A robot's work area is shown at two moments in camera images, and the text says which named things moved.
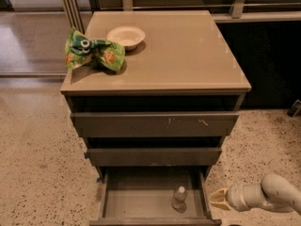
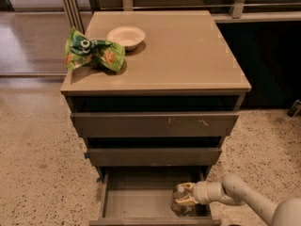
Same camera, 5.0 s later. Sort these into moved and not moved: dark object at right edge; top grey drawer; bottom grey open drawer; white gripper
Moved: white gripper
Not moved: bottom grey open drawer; top grey drawer; dark object at right edge
